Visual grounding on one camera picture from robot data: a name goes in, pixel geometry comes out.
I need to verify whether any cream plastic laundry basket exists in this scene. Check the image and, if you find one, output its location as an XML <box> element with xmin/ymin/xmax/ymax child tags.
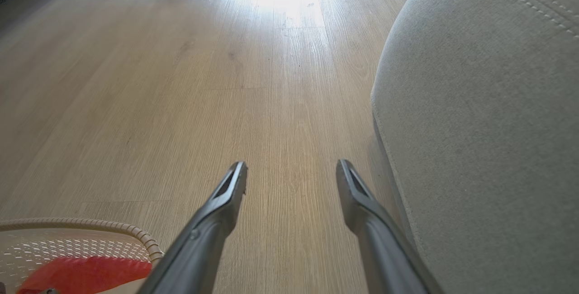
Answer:
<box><xmin>0</xmin><ymin>217</ymin><xmax>164</xmax><ymax>294</ymax></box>

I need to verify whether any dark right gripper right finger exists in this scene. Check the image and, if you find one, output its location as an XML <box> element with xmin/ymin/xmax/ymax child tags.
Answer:
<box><xmin>336</xmin><ymin>158</ymin><xmax>446</xmax><ymax>294</ymax></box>

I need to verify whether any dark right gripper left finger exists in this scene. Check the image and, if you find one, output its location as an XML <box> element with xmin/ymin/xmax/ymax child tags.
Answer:
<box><xmin>137</xmin><ymin>161</ymin><xmax>248</xmax><ymax>294</ymax></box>

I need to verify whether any red and white garment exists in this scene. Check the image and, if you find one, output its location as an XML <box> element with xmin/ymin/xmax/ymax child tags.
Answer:
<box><xmin>17</xmin><ymin>256</ymin><xmax>153</xmax><ymax>294</ymax></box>

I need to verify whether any grey fabric sofa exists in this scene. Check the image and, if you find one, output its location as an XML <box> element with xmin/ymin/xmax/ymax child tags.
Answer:
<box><xmin>371</xmin><ymin>0</ymin><xmax>579</xmax><ymax>294</ymax></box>

